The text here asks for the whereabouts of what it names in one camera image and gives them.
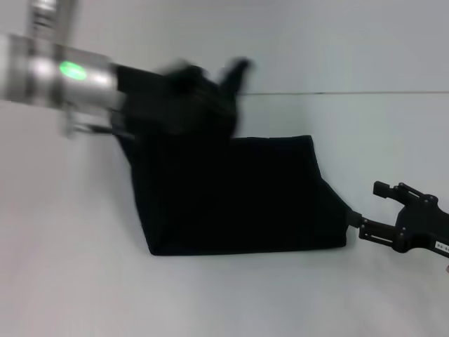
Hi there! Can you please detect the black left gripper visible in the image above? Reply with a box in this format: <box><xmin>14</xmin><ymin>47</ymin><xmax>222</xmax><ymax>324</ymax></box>
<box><xmin>114</xmin><ymin>57</ymin><xmax>254</xmax><ymax>137</ymax></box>

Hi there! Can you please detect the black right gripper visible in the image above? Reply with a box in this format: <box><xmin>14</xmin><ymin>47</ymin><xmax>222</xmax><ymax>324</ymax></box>
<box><xmin>344</xmin><ymin>180</ymin><xmax>449</xmax><ymax>260</ymax></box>

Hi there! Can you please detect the black shirt with FREE print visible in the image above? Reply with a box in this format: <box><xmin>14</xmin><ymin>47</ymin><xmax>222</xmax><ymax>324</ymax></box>
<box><xmin>117</xmin><ymin>98</ymin><xmax>351</xmax><ymax>257</ymax></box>

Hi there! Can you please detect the dark red cable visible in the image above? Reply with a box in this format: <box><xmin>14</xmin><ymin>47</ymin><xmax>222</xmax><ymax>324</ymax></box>
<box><xmin>72</xmin><ymin>121</ymin><xmax>119</xmax><ymax>136</ymax></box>

